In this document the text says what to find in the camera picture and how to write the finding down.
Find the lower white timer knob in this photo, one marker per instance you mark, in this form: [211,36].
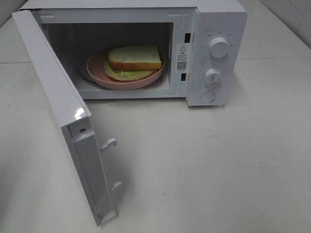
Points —
[212,76]

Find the white warning label sticker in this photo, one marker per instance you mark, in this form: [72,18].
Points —
[182,57]

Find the glass microwave turntable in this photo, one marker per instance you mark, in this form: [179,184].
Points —
[83,77]

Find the pink round plate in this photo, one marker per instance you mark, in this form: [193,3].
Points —
[100,58]

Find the white microwave door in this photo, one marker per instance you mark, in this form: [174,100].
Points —
[73,117]

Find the round white door-release button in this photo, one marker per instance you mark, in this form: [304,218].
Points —
[208,97]

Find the white microwave oven body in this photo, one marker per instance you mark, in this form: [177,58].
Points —
[76,29]

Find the upper white power knob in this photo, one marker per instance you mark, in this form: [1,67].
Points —
[219,46]

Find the toast lettuce sandwich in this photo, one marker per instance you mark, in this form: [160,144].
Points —
[131,63]

